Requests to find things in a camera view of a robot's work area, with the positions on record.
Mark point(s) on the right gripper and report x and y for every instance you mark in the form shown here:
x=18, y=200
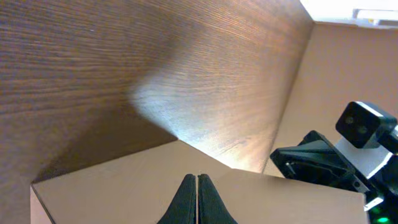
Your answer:
x=315, y=160

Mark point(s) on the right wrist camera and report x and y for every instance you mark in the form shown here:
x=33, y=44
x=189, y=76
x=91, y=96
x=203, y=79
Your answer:
x=368, y=137

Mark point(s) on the brown cardboard box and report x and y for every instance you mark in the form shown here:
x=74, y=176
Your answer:
x=139, y=187

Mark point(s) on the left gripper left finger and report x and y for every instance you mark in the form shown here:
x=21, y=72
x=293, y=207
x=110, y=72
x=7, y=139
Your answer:
x=182, y=209

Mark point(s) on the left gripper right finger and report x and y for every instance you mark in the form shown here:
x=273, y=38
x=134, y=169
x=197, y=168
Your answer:
x=211, y=209

